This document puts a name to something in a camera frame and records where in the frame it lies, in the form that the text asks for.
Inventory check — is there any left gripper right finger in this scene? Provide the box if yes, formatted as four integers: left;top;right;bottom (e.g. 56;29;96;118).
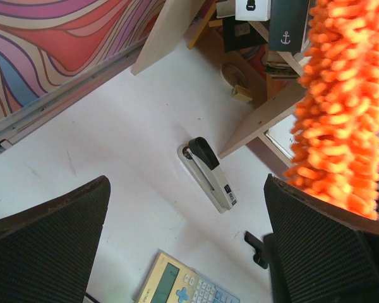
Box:
263;175;379;302

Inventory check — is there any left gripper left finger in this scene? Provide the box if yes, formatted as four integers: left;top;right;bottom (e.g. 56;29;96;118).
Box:
0;175;111;302

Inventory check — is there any white black stapler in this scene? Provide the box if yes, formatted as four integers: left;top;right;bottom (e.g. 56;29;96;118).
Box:
177;137;238;214

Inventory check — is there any orange chenille duster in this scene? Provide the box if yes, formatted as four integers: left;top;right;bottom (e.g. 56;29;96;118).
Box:
284;1;379;220

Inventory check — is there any wooden bookshelf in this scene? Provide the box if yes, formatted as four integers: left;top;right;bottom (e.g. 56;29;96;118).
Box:
132;1;305;163

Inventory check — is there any black binder clip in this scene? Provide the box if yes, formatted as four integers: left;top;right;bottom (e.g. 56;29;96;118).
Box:
244;231;268;270

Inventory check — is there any yellow blue calculator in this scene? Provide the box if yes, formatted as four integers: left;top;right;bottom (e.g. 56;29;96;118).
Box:
135;251;240;303

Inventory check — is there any dark anchor book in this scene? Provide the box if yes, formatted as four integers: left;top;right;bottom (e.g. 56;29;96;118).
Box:
268;0;310;54

